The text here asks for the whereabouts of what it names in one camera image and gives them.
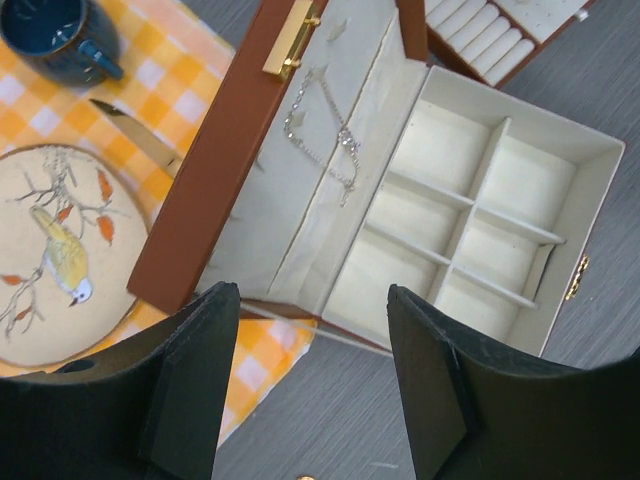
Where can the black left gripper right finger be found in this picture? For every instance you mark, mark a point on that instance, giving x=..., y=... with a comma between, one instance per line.
x=476, y=408

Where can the brown jewelry tray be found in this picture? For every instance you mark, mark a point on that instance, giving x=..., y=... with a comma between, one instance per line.
x=490, y=41

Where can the small dark blue cup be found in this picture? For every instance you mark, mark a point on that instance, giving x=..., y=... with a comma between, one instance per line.
x=73, y=43

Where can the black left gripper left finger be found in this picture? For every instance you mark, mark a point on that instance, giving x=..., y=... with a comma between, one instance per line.
x=149, y=407

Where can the gold knife on cloth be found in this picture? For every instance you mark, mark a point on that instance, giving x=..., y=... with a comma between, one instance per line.
x=159, y=152

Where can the brown jewelry box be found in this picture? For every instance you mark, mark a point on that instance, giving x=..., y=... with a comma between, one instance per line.
x=335, y=162

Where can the orange white checkered cloth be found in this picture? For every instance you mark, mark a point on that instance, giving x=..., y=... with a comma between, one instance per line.
x=173, y=66

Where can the beige floral ceramic plate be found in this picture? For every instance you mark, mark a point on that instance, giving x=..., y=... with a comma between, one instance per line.
x=71, y=232

